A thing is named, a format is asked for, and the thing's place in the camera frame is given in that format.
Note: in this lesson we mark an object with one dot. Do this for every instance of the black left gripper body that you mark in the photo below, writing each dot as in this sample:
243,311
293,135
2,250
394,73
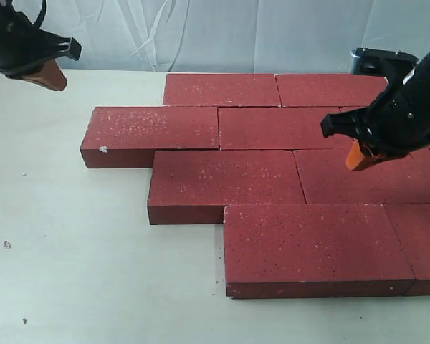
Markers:
25,47

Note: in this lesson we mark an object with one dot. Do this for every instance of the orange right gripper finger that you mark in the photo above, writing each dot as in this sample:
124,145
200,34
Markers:
360,157

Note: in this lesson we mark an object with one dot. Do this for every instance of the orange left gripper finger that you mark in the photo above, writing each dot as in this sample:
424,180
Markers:
50,76

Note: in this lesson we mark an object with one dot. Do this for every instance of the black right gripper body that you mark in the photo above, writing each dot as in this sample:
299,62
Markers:
395,124

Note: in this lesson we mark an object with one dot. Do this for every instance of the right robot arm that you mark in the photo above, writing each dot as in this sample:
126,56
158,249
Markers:
397,122

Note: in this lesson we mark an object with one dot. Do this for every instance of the red brick right third row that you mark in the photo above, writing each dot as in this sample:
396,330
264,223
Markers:
389,156

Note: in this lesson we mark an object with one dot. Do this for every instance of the red brick middle row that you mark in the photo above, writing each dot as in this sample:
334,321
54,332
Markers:
325,179

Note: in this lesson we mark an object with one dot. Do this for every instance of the red brick front right row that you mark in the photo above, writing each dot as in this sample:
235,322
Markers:
412,227

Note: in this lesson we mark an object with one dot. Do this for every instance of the red brick front left row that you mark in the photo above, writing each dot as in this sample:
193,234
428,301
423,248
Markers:
312,250

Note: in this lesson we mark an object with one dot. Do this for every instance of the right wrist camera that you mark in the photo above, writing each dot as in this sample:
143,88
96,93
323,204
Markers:
392,65

